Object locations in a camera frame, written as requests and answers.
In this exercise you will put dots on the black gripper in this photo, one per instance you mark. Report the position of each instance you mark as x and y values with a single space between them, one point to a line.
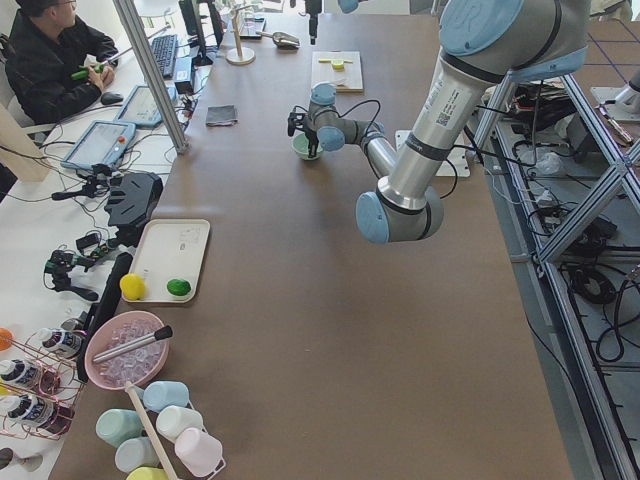
313 11
311 133

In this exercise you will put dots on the green ceramic bowl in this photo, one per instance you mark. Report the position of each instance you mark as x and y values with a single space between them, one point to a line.
300 146

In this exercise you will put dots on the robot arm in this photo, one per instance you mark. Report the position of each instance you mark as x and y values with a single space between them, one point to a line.
481 43

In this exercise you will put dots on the pink bowl with ice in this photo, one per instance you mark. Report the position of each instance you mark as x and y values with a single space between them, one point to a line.
138 366

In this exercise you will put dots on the metal scoop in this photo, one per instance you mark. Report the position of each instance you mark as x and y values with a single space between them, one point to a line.
282 40

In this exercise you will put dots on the bamboo cutting board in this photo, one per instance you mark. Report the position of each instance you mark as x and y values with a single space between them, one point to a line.
323 72

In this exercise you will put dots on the wooden stand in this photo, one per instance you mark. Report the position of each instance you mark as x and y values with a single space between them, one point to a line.
239 55

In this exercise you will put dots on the grey folded cloth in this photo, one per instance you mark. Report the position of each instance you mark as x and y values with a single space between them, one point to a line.
223 115

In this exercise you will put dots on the black keyboard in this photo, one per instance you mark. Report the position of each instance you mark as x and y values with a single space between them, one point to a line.
164 49

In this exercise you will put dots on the teach pendant tablet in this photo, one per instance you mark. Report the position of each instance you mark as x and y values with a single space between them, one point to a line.
140 109
102 144

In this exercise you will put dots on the beige tray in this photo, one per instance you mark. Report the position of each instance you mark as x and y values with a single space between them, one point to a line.
170 248

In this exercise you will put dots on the green lime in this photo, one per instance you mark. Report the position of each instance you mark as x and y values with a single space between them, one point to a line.
178 287

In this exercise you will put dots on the yellow lemon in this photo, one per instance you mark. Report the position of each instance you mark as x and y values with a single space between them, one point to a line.
132 287

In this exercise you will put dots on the seated person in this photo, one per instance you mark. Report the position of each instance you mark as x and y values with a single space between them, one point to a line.
60 66

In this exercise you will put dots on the white cup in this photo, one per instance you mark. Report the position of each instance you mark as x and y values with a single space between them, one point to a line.
173 420

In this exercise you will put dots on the pink cup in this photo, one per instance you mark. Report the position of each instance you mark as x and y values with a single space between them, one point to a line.
201 453

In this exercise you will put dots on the green cup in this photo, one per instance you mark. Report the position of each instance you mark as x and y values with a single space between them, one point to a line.
115 426

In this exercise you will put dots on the light blue cup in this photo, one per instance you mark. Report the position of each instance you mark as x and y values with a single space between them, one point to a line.
134 453

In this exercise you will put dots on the yellow cup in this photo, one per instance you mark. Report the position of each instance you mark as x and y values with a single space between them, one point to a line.
147 473

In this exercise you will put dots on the aluminium frame post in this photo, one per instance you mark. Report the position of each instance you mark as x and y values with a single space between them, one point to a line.
134 29

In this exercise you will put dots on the copper wire bottle rack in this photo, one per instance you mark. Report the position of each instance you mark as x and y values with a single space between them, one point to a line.
39 383

